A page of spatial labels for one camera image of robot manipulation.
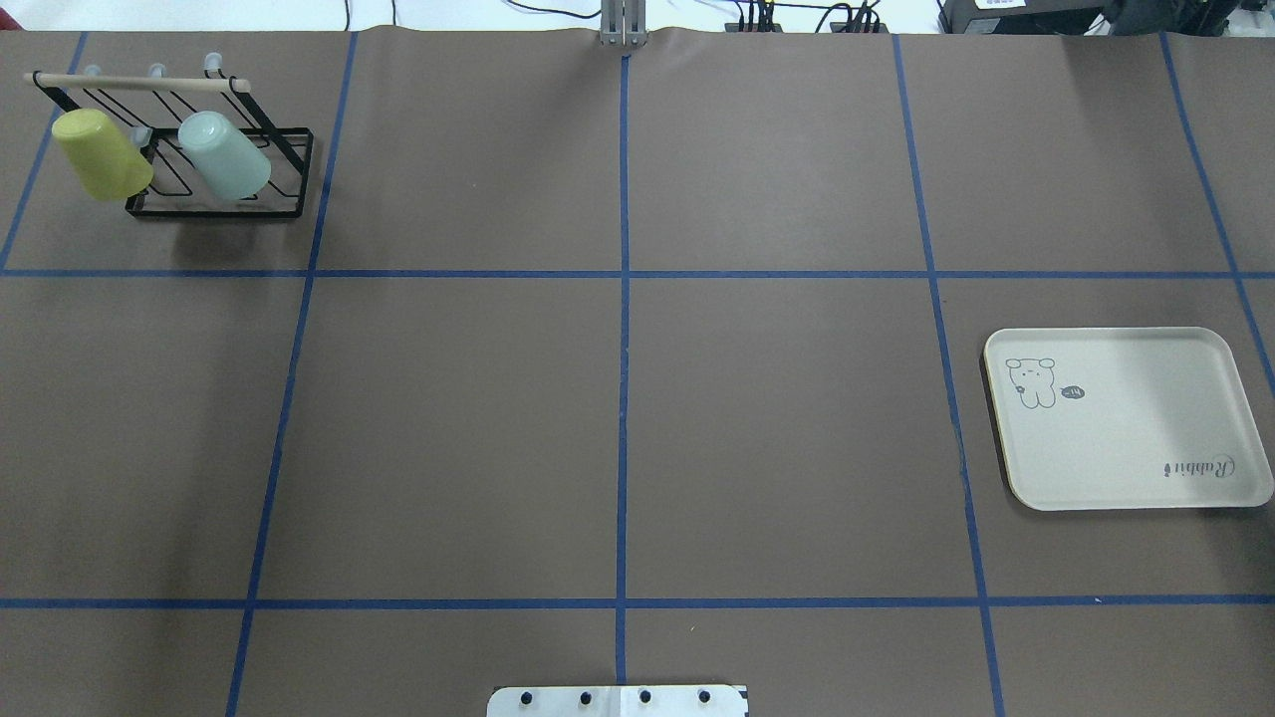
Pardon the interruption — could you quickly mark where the light green plastic cup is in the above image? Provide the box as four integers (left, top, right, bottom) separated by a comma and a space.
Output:
177, 111, 272, 202

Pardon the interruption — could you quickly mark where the cream tray with rabbit print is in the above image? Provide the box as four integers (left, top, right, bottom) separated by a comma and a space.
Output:
983, 327, 1272, 512

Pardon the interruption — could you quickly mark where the yellow plastic cup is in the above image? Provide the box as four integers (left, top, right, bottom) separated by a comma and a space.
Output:
51, 108, 154, 202

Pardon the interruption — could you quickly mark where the black electronics box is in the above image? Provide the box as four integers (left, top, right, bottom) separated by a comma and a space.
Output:
936, 1, 1272, 38

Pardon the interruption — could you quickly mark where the grey aluminium camera post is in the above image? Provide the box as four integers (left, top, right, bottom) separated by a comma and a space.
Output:
601, 0, 649, 48

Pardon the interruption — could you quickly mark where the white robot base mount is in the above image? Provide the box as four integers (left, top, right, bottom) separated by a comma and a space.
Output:
486, 684, 750, 716

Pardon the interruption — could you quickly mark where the black wire cup rack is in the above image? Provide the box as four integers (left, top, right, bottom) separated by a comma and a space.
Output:
24, 54, 316, 221

